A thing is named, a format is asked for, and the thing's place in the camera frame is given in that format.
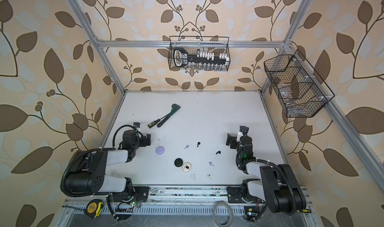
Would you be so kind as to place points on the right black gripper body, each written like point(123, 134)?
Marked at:
point(234, 143)

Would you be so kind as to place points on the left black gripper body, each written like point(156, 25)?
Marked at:
point(142, 141)

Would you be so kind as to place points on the cream earbud charging case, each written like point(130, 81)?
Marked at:
point(186, 167)

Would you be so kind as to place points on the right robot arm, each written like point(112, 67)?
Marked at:
point(274, 185)

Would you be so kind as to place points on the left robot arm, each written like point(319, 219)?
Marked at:
point(86, 175)

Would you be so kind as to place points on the purple round charging case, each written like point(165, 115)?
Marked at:
point(160, 150)

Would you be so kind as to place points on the black round charging case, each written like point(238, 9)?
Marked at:
point(178, 162)

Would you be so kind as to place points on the black yellow screwdriver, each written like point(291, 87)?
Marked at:
point(154, 123)

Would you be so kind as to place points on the green pipe wrench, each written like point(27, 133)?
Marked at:
point(175, 108)

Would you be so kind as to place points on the white tape roll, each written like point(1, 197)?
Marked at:
point(222, 209)

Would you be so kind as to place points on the yellow tape measure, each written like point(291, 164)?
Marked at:
point(94, 208)

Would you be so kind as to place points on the black tool in basket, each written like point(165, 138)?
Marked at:
point(181, 57)

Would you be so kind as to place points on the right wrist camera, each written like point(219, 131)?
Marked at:
point(243, 131)

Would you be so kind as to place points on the right wire basket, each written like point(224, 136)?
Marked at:
point(300, 89)

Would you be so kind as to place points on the wire basket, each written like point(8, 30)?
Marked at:
point(217, 44)
point(300, 89)

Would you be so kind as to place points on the back wire basket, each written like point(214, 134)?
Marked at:
point(217, 44)

